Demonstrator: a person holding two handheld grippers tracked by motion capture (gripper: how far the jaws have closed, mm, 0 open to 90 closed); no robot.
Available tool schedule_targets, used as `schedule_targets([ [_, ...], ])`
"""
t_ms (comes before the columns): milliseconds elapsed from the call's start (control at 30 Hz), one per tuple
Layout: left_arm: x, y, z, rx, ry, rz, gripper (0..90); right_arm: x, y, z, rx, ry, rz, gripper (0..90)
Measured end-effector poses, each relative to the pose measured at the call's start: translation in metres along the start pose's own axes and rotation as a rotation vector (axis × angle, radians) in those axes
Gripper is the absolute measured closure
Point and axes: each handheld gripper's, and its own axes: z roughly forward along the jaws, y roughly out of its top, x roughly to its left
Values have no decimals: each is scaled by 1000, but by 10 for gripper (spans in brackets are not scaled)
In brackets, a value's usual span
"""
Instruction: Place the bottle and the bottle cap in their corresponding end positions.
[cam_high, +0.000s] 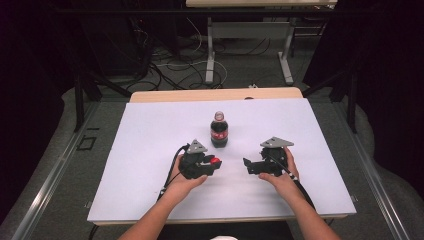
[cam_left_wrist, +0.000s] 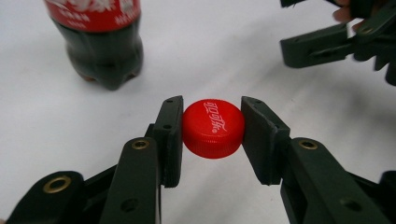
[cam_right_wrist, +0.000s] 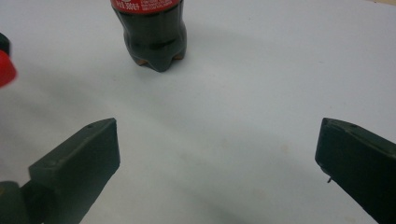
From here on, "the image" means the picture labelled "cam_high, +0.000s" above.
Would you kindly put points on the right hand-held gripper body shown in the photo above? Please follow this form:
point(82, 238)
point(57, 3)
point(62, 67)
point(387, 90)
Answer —
point(275, 160)

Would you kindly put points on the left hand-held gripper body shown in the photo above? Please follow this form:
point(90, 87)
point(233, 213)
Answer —
point(191, 165)

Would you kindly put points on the red bottle cap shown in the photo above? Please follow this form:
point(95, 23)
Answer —
point(215, 160)

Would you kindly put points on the cola bottle with red label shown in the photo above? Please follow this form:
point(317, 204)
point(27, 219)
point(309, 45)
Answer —
point(219, 133)

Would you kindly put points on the person's left hand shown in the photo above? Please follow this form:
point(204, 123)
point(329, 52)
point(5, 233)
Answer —
point(181, 186)

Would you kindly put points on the person's right hand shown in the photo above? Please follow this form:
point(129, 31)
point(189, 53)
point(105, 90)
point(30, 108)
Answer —
point(285, 185)

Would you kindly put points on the white table sheet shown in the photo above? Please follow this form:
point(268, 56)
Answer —
point(150, 150)

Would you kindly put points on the wooden table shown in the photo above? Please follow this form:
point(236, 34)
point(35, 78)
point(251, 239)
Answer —
point(200, 95)

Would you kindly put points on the person's dark lap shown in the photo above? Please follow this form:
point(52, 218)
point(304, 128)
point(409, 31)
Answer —
point(200, 233)

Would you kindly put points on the black metal stand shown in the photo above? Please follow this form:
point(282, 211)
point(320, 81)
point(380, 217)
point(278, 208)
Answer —
point(80, 100)
point(351, 100)

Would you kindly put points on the white metal-legged desk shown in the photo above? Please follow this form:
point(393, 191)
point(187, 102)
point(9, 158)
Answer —
point(250, 30)

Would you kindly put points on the silver floor rail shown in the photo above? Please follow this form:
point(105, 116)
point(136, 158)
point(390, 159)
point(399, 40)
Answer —
point(376, 186)
point(50, 186)

